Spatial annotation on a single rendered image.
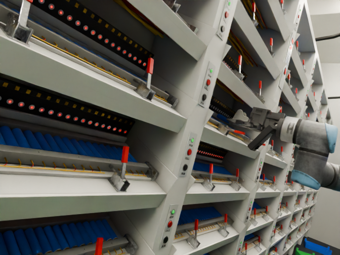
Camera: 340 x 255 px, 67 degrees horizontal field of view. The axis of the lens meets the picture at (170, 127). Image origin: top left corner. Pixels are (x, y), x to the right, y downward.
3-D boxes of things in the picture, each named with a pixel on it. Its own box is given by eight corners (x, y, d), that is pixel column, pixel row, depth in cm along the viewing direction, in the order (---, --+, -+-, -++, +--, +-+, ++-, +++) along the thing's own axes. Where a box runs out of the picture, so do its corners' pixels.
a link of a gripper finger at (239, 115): (229, 108, 104) (252, 113, 100) (225, 122, 104) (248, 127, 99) (227, 106, 102) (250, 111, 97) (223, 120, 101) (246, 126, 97)
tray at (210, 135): (255, 159, 124) (266, 143, 123) (195, 138, 76) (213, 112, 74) (223, 136, 136) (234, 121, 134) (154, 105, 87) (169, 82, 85)
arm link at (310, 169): (329, 194, 85) (339, 158, 85) (306, 188, 80) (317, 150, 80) (304, 185, 93) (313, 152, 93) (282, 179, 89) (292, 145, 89)
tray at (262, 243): (262, 253, 178) (274, 238, 175) (230, 277, 129) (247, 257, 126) (240, 230, 189) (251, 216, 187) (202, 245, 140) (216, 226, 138)
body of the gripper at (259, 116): (256, 111, 103) (288, 117, 96) (250, 131, 103) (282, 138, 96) (251, 106, 97) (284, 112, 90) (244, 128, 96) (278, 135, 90)
